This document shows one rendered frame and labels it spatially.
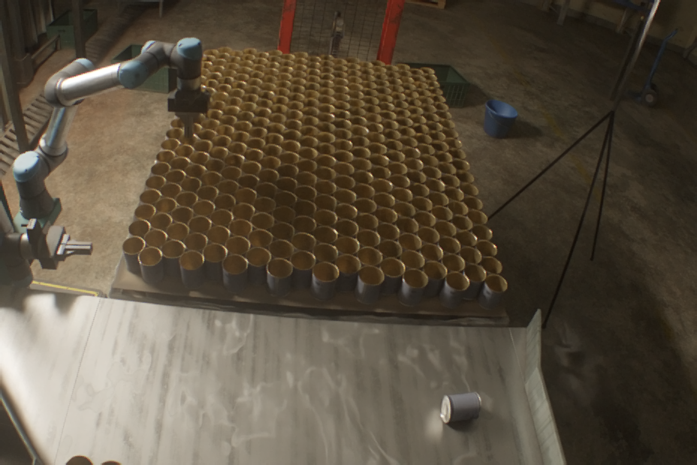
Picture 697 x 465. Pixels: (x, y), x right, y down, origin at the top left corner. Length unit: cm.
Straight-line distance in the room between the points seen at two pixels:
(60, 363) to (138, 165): 263
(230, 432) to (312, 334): 36
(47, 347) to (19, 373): 11
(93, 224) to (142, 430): 231
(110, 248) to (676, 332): 373
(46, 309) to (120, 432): 44
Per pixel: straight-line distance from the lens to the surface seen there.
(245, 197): 165
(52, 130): 203
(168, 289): 146
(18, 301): 156
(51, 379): 137
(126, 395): 129
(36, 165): 205
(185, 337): 137
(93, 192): 368
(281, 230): 154
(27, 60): 542
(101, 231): 335
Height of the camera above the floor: 217
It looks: 41 degrees down
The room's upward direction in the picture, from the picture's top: 13 degrees clockwise
